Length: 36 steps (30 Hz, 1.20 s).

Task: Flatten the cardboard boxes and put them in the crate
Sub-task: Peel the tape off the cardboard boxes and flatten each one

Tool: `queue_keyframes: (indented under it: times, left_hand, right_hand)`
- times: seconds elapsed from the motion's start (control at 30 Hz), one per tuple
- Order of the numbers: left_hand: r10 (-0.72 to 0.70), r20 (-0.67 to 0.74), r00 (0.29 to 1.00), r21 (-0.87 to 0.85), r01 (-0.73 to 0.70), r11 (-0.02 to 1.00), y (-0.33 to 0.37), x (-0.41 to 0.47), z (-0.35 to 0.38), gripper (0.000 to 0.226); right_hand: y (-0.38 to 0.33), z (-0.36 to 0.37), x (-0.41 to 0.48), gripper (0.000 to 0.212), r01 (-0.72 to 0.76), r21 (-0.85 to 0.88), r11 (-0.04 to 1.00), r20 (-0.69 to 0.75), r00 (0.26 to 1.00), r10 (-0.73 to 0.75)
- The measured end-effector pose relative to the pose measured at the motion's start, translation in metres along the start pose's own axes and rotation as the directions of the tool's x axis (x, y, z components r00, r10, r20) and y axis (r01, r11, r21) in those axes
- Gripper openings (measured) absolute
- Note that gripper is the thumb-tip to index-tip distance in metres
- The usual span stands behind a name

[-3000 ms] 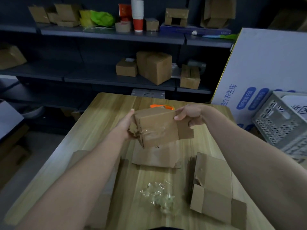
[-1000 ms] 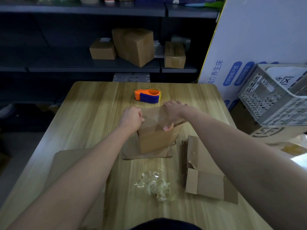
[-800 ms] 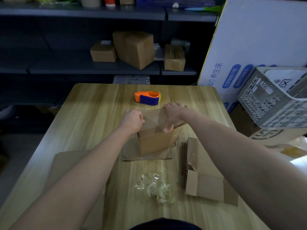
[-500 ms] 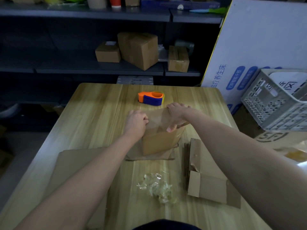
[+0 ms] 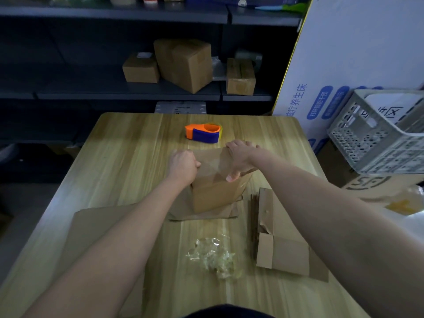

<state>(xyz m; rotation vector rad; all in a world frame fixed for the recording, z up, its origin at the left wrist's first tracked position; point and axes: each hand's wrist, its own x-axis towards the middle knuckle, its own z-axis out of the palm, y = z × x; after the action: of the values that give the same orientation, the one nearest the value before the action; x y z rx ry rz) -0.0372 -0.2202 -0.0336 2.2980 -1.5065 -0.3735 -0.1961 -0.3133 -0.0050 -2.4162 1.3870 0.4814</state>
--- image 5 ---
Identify white plastic crate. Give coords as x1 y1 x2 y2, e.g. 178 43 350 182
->
327 89 424 175

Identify person's left hand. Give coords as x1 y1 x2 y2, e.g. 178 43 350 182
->
165 148 202 186

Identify green blue plastic utensil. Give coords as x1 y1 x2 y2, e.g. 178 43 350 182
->
255 2 309 12

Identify grey wrapped item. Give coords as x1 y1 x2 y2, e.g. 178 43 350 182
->
234 49 263 70

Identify small carton with white label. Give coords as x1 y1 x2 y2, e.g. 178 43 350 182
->
122 53 160 84

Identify clear tape wad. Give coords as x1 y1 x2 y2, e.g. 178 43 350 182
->
185 236 242 280

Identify small sealed brown carton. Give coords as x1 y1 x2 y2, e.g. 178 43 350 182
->
226 57 257 96

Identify small dim brown carton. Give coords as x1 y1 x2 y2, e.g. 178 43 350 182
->
46 144 82 159

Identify large sealed brown carton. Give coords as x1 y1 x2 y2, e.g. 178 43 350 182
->
153 38 213 95

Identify person's right forearm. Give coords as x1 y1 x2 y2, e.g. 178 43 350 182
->
248 148 424 318

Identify brown cardboard box long flaps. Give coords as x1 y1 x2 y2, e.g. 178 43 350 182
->
190 147 254 214

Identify cardboard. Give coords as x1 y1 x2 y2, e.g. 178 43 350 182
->
250 187 329 283
63 203 146 318

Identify white paper sign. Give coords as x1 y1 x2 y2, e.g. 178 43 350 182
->
364 93 424 125

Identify orange blue yellow tape roll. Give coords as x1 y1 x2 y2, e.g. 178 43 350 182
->
184 122 223 144

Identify dark metal shelf unit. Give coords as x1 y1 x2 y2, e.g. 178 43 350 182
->
0 0 304 146

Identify white plastic bag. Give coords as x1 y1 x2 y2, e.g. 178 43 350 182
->
0 144 17 163

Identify large white printed carton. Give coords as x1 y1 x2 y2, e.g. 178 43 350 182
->
272 0 424 155

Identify person's right hand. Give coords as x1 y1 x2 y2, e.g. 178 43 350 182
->
225 139 261 182

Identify person's left forearm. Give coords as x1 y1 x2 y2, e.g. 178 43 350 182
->
21 177 196 318

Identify large brown carton black logo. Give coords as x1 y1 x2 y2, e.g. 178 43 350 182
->
316 139 424 209

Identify person's dark shirt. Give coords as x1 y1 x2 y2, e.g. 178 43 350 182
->
184 303 276 318

